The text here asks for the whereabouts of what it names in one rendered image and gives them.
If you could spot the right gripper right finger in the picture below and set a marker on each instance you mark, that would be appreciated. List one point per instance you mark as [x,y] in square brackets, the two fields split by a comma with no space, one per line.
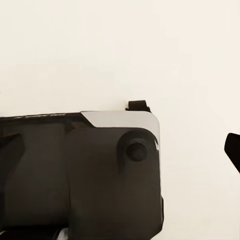
[232,149]

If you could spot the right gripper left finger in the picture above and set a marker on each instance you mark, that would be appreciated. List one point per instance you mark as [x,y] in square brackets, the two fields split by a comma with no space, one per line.
[12,149]

